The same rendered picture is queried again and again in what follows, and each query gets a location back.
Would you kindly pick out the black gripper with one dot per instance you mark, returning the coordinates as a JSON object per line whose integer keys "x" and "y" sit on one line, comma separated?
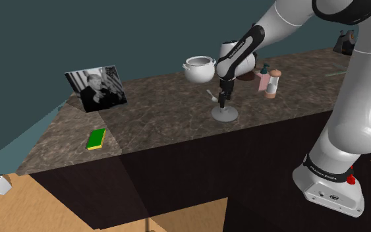
{"x": 227, "y": 87}

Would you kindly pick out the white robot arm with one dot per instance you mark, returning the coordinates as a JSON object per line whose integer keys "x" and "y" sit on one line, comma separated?
{"x": 362, "y": 106}

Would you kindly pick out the white spoon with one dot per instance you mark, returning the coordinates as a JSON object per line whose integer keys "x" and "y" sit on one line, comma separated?
{"x": 213, "y": 97}

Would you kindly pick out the brown bowl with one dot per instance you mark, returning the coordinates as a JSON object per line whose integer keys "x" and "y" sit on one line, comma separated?
{"x": 246, "y": 77}

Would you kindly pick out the grey round plate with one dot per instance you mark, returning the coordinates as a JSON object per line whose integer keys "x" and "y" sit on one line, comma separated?
{"x": 224, "y": 115}

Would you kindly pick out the pink soap dispenser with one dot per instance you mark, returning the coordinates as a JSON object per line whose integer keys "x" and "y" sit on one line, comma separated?
{"x": 262, "y": 81}

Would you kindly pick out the white and tan pepper mill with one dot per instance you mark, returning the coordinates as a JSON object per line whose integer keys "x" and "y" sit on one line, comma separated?
{"x": 272, "y": 84}

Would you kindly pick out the dark brown counter cabinet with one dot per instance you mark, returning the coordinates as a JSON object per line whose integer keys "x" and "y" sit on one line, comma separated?
{"x": 172, "y": 180}

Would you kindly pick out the thin green stick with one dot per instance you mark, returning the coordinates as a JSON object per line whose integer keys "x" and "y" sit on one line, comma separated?
{"x": 335, "y": 74}

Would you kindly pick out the dark grey appliance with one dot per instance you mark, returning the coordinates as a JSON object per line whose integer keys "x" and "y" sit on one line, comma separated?
{"x": 344, "y": 43}

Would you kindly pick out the black and white photo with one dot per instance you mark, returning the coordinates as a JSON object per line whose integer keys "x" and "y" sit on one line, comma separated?
{"x": 97, "y": 90}

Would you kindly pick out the dark robot stand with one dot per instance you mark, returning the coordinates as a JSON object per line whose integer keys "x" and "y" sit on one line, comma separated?
{"x": 268, "y": 220}

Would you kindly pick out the green and yellow sponge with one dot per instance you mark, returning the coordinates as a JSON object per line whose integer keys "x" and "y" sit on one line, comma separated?
{"x": 96, "y": 139}

